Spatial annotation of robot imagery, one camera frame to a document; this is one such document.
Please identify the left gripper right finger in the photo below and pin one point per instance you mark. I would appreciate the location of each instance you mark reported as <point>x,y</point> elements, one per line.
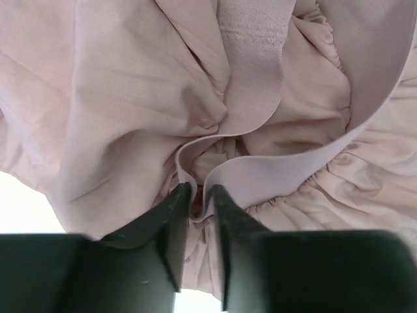
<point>310,271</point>

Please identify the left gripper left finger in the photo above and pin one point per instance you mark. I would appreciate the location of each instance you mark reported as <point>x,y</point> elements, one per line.
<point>136,268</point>

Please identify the dusty pink skirt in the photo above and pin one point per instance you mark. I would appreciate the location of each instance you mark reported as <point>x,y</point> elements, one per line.
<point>305,111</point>

